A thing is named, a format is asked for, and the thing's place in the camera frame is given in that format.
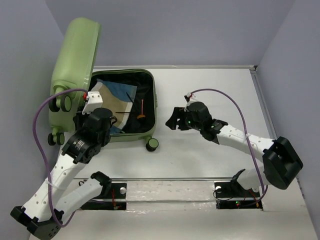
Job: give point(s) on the green hard-shell suitcase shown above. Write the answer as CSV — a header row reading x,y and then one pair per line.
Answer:
x,y
74,76

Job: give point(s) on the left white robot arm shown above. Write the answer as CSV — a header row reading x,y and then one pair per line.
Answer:
x,y
49,209

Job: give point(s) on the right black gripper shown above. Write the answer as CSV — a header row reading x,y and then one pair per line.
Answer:
x,y
178,112

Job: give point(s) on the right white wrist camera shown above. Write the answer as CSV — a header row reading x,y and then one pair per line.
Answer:
x,y
190,98

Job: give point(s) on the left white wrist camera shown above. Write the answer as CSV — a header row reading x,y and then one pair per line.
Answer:
x,y
92,101

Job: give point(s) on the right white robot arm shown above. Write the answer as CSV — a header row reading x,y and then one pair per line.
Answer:
x,y
280,162

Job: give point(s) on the small black orange cap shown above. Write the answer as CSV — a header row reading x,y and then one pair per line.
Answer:
x,y
141,118

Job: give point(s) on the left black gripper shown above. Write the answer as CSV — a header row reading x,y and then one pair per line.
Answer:
x,y
79,118

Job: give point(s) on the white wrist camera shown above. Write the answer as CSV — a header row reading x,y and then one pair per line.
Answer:
x,y
190,98
92,101

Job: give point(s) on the blue and tan cloth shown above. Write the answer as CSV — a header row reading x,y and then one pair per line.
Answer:
x,y
115,99

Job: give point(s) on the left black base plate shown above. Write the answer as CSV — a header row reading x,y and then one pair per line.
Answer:
x,y
109,200

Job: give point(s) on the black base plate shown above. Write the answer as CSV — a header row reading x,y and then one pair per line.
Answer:
x,y
109,200
230,199

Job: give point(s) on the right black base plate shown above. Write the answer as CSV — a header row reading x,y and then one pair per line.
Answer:
x,y
230,199

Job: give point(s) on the white front cover board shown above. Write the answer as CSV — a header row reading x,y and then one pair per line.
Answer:
x,y
278,218

